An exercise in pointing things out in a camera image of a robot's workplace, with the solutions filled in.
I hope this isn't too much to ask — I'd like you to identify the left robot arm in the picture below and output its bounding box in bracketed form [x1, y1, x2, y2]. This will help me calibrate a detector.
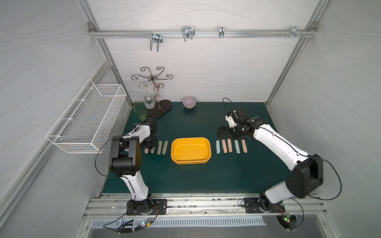
[109, 115, 157, 215]

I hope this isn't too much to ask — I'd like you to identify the green drinking glass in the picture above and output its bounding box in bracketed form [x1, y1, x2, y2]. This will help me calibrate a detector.
[133, 102, 148, 122]

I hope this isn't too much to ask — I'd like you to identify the metal hook clip right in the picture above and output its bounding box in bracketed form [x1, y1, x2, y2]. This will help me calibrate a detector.
[280, 26, 306, 39]

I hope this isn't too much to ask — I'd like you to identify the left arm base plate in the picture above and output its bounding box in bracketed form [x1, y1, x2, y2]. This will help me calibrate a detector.
[126, 199, 167, 216]

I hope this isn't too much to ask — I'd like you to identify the lilac ceramic bowl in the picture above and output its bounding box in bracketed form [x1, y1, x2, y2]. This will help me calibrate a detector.
[182, 96, 197, 109]

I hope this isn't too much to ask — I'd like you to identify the metal hook clip middle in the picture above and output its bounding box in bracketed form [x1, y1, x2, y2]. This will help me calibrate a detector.
[181, 26, 195, 42]

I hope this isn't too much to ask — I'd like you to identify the clear wine glass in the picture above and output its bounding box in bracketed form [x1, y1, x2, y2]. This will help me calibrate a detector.
[139, 83, 155, 110]

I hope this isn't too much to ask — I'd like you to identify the white wire basket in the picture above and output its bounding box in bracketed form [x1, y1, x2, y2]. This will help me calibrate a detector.
[45, 79, 126, 154]

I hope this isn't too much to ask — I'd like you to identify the mint folding knife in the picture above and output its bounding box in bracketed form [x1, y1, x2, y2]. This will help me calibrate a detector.
[234, 140, 241, 154]
[215, 140, 221, 154]

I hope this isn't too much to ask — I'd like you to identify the bronze scroll cup stand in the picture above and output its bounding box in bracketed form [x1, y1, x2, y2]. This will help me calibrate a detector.
[131, 66, 173, 119]

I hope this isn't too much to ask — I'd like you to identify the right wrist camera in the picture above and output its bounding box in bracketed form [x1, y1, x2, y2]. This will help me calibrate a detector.
[225, 115, 237, 129]

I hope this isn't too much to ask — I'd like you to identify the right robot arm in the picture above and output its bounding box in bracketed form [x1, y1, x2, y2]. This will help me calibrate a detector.
[217, 107, 323, 213]

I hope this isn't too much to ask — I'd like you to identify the black round floor port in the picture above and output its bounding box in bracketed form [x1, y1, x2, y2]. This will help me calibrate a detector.
[276, 215, 298, 231]

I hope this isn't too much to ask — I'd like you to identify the aluminium cross rail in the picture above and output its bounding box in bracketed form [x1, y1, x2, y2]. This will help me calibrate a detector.
[89, 28, 318, 39]

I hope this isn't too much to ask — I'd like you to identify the white vent grille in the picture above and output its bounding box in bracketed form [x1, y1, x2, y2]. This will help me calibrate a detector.
[91, 215, 266, 230]

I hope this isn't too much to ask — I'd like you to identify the small metal hook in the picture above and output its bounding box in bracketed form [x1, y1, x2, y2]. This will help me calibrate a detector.
[219, 26, 225, 39]

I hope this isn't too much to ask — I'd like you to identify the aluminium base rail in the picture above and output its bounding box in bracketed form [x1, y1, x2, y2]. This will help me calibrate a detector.
[83, 193, 328, 219]

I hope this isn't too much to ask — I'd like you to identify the metal hook clip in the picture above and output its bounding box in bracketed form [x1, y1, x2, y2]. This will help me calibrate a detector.
[150, 32, 163, 52]
[181, 26, 195, 42]
[280, 26, 306, 39]

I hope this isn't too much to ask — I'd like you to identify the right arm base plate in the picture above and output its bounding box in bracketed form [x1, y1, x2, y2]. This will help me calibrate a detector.
[241, 197, 285, 214]

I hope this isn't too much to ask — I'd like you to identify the metal hook clip left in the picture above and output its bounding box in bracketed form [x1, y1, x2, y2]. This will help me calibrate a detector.
[150, 32, 163, 52]

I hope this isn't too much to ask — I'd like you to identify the yellow plastic storage box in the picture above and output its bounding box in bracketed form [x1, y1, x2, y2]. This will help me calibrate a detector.
[171, 137, 212, 165]

